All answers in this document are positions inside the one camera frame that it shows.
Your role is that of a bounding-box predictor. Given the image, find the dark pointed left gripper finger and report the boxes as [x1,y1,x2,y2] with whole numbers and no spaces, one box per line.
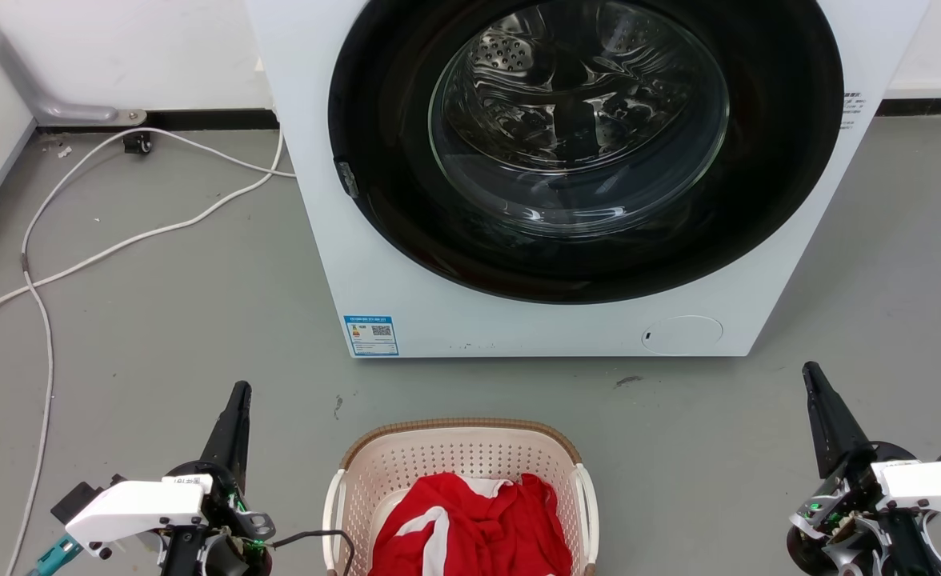
[200,382,253,490]

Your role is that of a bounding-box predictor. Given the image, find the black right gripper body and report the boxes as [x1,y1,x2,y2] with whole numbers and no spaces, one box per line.
[786,440,941,576]

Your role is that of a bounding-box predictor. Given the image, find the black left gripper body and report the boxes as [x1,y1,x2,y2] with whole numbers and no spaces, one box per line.
[158,460,277,576]

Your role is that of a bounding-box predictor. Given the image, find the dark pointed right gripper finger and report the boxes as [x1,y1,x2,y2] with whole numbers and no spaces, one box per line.
[802,362,873,479]

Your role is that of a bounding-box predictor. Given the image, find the beige perforated laundry basket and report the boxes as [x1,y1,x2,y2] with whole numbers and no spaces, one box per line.
[322,418,599,576]

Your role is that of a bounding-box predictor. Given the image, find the blue energy label sticker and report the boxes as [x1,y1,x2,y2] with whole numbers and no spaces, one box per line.
[343,315,399,357]

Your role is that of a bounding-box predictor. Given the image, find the round white filter cover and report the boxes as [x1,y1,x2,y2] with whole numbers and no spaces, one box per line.
[642,315,724,356]

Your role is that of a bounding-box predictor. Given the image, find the red and white garment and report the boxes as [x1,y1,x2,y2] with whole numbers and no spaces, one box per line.
[368,472,574,576]

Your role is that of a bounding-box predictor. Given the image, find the white front-load washing machine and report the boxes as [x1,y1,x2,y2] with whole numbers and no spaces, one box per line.
[244,0,931,358]

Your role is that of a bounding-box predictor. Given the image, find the black round washer door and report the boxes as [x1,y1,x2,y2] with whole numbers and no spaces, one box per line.
[328,0,845,305]

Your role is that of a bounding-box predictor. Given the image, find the thin black left gripper cable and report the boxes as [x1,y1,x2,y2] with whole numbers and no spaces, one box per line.
[266,529,357,576]

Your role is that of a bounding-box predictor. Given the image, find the white hose cable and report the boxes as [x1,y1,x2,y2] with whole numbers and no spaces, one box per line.
[5,126,298,576]

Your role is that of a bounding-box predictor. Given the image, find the white power cable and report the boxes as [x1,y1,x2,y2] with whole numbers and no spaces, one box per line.
[0,120,286,355]

